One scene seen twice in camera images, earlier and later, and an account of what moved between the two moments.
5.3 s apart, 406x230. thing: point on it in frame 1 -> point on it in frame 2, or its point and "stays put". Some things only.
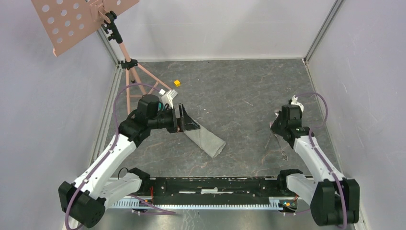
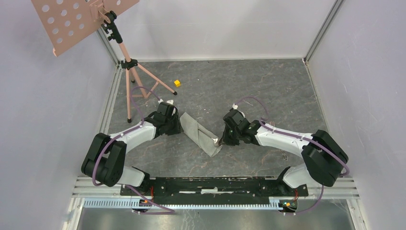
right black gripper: (274, 127) -> (225, 140)
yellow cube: (177, 83) stays put
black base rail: (210, 190) stays put
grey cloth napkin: (211, 145) stays put
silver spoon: (276, 113) -> (216, 142)
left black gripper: (187, 123) -> (178, 128)
